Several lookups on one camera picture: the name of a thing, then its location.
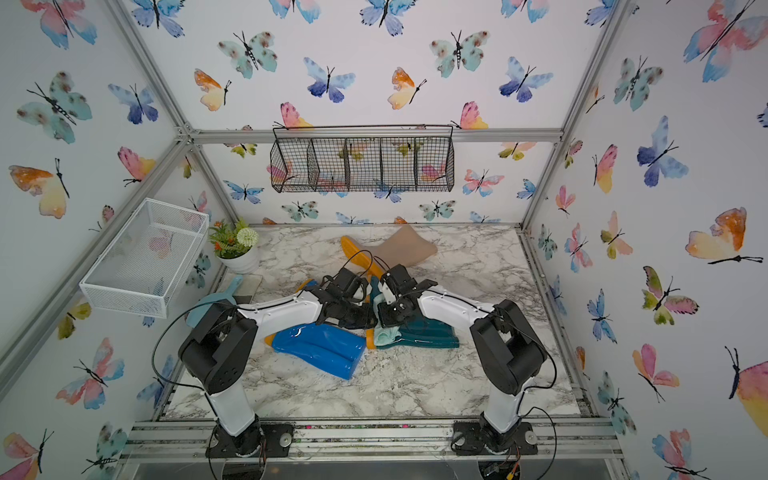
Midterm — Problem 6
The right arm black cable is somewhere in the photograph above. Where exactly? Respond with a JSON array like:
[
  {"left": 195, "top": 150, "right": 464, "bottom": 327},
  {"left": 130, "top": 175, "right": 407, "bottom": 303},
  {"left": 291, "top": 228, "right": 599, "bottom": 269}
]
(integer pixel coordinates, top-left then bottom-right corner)
[{"left": 371, "top": 254, "right": 559, "bottom": 480}]

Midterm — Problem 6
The teal green rubber boot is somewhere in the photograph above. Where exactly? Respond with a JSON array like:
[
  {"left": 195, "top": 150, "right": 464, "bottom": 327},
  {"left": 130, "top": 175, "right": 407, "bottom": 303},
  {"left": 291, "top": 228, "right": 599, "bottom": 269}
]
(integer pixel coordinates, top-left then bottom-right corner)
[{"left": 365, "top": 276, "right": 460, "bottom": 350}]

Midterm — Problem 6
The blue rubber boot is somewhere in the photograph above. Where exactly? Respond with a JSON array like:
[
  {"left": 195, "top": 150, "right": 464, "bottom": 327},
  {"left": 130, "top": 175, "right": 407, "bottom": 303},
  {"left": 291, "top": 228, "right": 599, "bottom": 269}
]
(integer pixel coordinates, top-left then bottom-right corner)
[{"left": 264, "top": 281, "right": 366, "bottom": 380}]

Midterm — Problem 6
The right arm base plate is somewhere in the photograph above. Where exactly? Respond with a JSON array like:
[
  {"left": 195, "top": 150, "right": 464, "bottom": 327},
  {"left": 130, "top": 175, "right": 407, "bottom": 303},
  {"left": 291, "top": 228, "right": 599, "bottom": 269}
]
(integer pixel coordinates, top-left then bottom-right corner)
[{"left": 450, "top": 418, "right": 538, "bottom": 456}]

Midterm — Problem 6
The potted plant white pot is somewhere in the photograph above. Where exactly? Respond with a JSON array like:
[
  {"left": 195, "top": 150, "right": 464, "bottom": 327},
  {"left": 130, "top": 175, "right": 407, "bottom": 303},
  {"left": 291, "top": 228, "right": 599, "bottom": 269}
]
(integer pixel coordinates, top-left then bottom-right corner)
[{"left": 208, "top": 218, "right": 261, "bottom": 274}]

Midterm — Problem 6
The white mesh wall basket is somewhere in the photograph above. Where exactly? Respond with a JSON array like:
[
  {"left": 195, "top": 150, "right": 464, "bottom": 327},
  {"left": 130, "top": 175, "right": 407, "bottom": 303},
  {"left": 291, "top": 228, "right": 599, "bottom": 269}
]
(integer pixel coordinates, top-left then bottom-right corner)
[{"left": 79, "top": 198, "right": 209, "bottom": 319}]

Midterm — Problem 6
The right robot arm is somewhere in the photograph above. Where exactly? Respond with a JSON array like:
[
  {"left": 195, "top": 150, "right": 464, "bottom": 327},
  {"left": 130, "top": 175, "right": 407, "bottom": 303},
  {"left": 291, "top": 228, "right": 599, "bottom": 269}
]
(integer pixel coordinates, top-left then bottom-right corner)
[{"left": 374, "top": 265, "right": 549, "bottom": 434}]

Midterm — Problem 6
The beige rubber boot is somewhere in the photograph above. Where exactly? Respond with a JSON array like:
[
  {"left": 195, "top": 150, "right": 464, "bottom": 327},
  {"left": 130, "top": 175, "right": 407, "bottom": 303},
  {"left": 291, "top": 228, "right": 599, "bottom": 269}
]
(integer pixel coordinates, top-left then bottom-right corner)
[{"left": 340, "top": 224, "right": 438, "bottom": 278}]

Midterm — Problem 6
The mint green fluffy cloth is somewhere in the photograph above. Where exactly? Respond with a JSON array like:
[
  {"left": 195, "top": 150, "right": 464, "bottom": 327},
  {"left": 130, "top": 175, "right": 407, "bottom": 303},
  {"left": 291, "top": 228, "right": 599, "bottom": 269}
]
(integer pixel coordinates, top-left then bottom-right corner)
[{"left": 373, "top": 325, "right": 401, "bottom": 349}]

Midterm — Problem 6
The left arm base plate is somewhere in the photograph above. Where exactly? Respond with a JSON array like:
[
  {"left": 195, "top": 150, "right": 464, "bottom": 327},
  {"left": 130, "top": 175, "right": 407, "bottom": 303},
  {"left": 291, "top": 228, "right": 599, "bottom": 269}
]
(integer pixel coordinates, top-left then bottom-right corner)
[{"left": 205, "top": 421, "right": 295, "bottom": 459}]

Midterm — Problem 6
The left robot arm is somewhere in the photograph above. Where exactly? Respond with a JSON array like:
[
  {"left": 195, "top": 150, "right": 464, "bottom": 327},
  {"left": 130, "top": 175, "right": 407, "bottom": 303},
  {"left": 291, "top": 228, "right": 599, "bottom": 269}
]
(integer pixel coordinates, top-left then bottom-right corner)
[{"left": 179, "top": 268, "right": 375, "bottom": 438}]

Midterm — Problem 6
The aluminium front rail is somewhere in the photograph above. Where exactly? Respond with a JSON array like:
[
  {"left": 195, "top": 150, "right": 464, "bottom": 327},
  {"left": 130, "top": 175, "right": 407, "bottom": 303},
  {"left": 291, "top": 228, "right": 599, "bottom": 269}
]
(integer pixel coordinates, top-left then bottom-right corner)
[{"left": 121, "top": 417, "right": 624, "bottom": 463}]

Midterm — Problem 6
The black wire wall basket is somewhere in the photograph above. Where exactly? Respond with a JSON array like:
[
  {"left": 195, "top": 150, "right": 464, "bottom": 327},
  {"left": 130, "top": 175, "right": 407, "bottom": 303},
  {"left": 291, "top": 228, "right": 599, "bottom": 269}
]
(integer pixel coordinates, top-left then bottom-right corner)
[{"left": 267, "top": 124, "right": 455, "bottom": 193}]

